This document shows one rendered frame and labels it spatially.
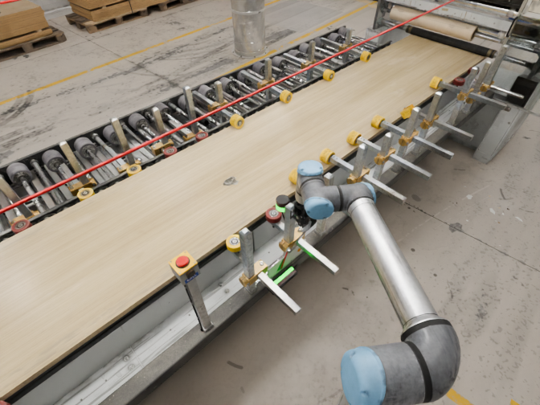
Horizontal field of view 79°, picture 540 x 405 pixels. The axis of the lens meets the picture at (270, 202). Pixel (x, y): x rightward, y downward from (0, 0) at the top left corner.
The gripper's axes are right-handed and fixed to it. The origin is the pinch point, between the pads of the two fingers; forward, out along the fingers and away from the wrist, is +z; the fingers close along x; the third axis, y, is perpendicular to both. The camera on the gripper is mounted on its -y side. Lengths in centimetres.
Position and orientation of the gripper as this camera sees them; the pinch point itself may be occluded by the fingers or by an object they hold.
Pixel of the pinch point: (306, 227)
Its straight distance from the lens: 144.4
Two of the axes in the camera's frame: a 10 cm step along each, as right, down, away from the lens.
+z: 0.0, 6.8, 7.3
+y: -7.3, 5.0, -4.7
